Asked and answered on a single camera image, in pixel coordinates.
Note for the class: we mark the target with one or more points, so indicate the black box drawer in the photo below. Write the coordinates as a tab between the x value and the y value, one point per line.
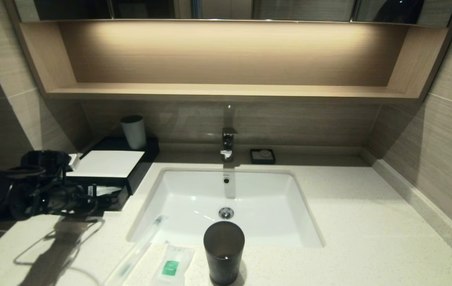
116	203

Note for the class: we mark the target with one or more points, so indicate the white card panel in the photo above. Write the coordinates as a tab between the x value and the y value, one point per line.
104	163

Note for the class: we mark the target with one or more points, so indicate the pale grey cup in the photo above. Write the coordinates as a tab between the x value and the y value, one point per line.
134	134

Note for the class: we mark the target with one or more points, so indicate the mirrored wall cabinet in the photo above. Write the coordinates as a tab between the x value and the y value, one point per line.
301	8

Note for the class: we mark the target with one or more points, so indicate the clear toothbrush packet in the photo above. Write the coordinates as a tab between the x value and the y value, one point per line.
138	250

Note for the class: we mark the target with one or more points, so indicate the round beige soap bar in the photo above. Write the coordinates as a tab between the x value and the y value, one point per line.
265	153

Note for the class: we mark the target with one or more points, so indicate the dark grey tumbler cup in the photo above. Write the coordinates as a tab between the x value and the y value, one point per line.
224	258

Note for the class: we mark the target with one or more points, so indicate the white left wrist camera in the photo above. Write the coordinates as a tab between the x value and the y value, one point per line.
75	161

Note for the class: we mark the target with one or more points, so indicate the black amenity drawer box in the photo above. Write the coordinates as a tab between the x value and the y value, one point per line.
144	169

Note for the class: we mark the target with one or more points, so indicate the chrome sink drain plug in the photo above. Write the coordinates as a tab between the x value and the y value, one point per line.
226	213

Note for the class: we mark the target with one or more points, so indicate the white ceramic sink basin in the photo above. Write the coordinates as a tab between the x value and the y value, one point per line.
265	214

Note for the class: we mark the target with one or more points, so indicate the plain white sachet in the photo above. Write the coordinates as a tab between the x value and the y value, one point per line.
108	190

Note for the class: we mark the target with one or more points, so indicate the chrome basin faucet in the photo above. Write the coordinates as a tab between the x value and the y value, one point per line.
227	143

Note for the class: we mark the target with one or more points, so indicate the black soap dish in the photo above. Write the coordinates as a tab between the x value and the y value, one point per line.
254	160

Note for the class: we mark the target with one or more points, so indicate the wooden wall shelf niche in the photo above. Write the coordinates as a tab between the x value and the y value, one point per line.
226	91

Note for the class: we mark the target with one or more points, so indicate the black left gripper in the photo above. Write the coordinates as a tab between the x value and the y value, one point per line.
47	200

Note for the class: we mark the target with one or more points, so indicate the white sachet green label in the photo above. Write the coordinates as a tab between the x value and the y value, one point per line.
172	264

